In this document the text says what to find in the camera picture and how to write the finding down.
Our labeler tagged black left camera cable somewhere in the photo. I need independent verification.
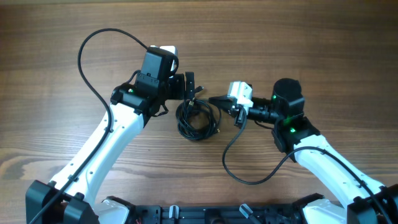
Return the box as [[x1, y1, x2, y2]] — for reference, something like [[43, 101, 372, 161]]
[[27, 27, 180, 224]]

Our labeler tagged black HDMI cable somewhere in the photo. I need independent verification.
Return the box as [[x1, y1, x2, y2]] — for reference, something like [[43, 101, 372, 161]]
[[175, 98, 222, 141]]

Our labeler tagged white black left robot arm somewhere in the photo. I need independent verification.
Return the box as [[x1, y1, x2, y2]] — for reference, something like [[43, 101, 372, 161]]
[[25, 45, 185, 223]]

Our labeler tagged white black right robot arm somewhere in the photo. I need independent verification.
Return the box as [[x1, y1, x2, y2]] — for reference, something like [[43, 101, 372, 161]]
[[209, 78, 397, 223]]

